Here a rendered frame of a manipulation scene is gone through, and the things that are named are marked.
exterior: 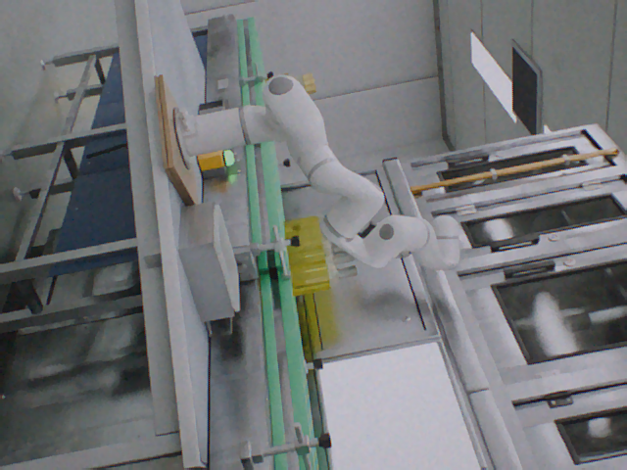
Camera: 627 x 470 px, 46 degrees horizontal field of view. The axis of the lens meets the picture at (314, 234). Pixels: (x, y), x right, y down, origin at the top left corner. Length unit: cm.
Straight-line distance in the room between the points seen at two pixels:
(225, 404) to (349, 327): 51
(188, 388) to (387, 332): 66
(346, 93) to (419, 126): 97
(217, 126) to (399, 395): 78
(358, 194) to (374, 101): 680
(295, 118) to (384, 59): 659
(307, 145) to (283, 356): 49
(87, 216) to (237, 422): 92
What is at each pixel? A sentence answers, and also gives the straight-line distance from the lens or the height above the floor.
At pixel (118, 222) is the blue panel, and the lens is 222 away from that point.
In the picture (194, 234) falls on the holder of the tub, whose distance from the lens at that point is 170.
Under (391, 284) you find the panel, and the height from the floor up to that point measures 124.
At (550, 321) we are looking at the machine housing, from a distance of 210.
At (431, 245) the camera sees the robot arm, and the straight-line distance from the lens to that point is 187.
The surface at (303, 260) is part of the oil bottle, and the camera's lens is 204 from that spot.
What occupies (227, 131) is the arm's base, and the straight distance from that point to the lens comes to 183.
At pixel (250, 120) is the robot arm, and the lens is 183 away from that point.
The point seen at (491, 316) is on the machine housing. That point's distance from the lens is 210.
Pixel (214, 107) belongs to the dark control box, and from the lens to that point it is 249.
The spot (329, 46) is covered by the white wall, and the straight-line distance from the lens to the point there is 813.
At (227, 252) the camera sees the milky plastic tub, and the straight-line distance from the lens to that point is 187.
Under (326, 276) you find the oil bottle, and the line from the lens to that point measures 199.
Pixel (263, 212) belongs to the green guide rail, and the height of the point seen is 92.
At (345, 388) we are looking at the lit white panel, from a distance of 189.
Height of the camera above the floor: 106
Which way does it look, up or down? level
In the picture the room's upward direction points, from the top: 79 degrees clockwise
